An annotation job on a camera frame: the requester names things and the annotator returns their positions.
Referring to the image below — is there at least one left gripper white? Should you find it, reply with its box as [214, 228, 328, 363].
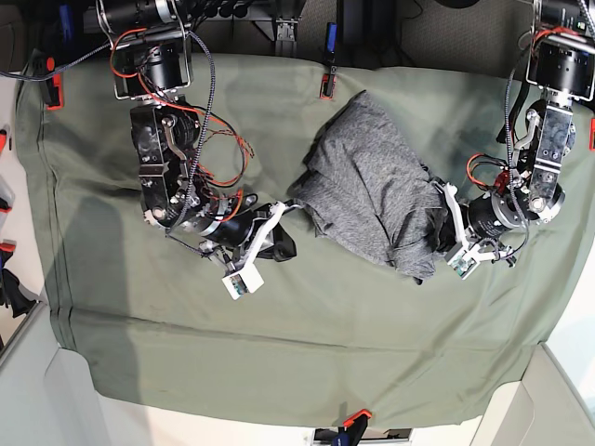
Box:
[433, 181, 517, 280]

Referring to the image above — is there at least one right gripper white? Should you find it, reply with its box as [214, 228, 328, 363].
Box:
[199, 202, 297, 298]

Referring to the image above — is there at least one grey heathered T-shirt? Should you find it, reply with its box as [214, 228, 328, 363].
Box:
[292, 91, 448, 282]

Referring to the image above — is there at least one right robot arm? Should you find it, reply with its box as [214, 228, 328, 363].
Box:
[96, 1, 297, 300]

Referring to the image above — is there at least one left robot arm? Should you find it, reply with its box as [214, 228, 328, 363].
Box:
[433, 1, 594, 279]

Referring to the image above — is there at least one green table cloth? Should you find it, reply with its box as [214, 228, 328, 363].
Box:
[15, 60, 594, 428]

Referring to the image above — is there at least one red clamp right edge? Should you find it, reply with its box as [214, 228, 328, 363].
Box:
[588, 118, 595, 151]

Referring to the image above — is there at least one red clamp edge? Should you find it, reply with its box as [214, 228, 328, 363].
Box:
[41, 57, 63, 111]
[588, 118, 595, 151]

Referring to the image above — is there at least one orange black clamp bottom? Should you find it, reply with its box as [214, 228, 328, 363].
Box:
[330, 409, 372, 446]

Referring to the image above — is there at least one red clamp left edge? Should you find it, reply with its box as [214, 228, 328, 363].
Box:
[41, 57, 63, 111]

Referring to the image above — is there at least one red black clamps left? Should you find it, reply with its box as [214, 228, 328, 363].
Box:
[0, 129, 16, 262]

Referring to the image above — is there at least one blue handled clamp top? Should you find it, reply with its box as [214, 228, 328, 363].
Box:
[319, 22, 337, 100]

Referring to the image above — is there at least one aluminium frame bracket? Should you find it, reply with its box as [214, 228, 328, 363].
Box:
[273, 19, 298, 58]

